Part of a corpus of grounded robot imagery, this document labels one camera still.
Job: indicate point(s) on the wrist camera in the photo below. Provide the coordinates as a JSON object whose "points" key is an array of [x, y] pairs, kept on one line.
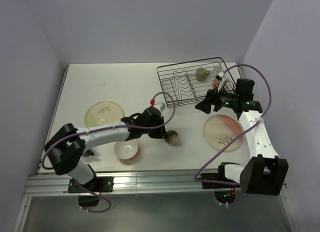
{"points": [[160, 106], [223, 79]]}

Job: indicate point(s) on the pink and cream plate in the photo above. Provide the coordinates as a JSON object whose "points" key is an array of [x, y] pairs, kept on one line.
{"points": [[219, 130]]}

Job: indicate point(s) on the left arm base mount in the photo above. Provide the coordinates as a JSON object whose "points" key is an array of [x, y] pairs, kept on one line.
{"points": [[89, 194]]}

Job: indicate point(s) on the small beige speckled cup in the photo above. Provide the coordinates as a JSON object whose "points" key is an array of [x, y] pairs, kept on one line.
{"points": [[171, 137]]}

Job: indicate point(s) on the orange mug white inside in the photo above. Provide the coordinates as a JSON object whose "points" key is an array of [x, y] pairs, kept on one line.
{"points": [[216, 83]]}

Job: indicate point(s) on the black wire dish rack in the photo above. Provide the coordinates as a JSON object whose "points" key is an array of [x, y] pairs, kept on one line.
{"points": [[178, 80]]}

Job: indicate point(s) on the white bowl orange outside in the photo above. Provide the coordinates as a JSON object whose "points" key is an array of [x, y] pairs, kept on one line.
{"points": [[125, 150]]}

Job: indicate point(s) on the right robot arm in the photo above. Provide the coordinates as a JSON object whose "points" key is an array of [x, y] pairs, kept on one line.
{"points": [[265, 172]]}

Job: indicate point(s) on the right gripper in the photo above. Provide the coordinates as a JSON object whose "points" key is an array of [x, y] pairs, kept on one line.
{"points": [[212, 97]]}

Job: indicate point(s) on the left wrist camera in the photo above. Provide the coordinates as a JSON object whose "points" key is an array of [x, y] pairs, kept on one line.
{"points": [[160, 106]]}

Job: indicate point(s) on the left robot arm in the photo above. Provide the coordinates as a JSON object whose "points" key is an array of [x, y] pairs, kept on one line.
{"points": [[64, 150]]}

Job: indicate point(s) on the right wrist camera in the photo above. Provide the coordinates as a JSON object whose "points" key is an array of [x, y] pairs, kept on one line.
{"points": [[223, 79]]}

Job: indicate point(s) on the green and cream plate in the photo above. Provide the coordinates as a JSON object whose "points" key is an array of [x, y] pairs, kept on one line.
{"points": [[103, 113]]}

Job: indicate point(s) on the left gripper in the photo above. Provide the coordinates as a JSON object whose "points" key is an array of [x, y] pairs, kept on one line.
{"points": [[161, 133]]}

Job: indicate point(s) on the aluminium frame rail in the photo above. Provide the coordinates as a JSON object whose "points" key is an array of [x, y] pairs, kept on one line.
{"points": [[146, 182]]}

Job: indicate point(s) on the grey-green ceramic cup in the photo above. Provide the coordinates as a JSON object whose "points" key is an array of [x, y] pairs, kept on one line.
{"points": [[201, 74]]}

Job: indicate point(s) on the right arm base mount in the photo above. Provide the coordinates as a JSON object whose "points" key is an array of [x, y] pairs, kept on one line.
{"points": [[225, 190]]}

